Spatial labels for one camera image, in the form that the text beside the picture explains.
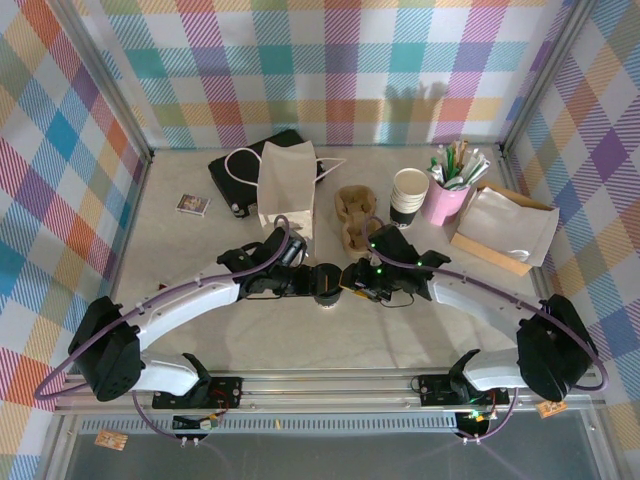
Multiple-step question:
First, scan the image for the brown cardboard cup carrier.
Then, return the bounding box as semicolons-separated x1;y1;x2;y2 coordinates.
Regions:
333;184;385;252

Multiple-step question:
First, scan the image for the white paper bag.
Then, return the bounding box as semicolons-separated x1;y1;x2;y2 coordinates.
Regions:
224;141;347;240

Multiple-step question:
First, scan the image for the stack of paper cups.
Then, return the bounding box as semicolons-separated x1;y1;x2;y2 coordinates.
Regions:
389;167;431;230

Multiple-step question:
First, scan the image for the pink cup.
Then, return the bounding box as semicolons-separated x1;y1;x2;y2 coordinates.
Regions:
419;175;479;227

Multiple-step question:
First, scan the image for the green striped straw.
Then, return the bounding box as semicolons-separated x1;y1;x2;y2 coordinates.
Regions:
427;157;449;187

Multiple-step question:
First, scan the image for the small sticker card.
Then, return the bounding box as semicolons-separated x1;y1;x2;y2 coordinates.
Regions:
175;193;212;217

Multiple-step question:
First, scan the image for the white wrapped straw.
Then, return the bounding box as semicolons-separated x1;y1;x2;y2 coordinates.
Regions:
457;148;484;187
462;157;492;190

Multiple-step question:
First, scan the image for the black flat device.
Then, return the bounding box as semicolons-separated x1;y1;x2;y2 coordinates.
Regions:
207;129;329;220

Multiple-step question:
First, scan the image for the small circuit board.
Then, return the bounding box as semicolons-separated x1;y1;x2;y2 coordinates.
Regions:
172;413;222;432
457;409;494;434

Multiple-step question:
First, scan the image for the orange paper tag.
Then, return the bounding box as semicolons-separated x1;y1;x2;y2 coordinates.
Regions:
94;430;129;451
535;399;567;420

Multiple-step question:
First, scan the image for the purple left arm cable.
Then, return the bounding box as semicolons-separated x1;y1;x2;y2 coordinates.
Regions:
33;214;294;444

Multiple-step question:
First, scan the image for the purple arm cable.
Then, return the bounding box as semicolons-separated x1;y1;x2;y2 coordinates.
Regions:
33;214;294;444
363;215;610;445

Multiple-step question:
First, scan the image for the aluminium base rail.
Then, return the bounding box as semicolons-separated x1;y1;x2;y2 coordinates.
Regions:
52;369;601;416

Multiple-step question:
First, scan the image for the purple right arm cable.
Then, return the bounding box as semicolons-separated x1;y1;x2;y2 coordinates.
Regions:
363;215;610;445

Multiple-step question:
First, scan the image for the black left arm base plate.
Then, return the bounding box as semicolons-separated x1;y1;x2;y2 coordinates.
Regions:
151;375;245;410

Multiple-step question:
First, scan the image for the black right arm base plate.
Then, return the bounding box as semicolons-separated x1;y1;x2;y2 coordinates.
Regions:
418;374;511;407

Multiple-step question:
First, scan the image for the slotted metal duct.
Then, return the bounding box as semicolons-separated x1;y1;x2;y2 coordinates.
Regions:
79;417;461;436

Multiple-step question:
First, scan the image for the aluminium frame post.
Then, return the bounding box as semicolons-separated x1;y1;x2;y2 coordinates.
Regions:
49;0;154;164
499;0;599;159

